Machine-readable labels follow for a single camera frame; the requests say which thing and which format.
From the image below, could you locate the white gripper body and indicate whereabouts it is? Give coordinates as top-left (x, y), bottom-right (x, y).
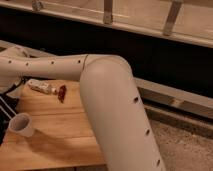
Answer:
top-left (0, 76), bottom-right (21, 94)

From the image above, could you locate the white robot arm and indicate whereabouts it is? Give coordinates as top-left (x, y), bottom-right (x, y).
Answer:
top-left (0, 46), bottom-right (166, 171)

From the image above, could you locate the dark red chili pepper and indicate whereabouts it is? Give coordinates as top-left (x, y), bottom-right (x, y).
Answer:
top-left (58, 85), bottom-right (66, 103)

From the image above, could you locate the black equipment with cables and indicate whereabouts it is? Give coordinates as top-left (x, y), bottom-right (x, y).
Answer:
top-left (0, 78), bottom-right (24, 145)

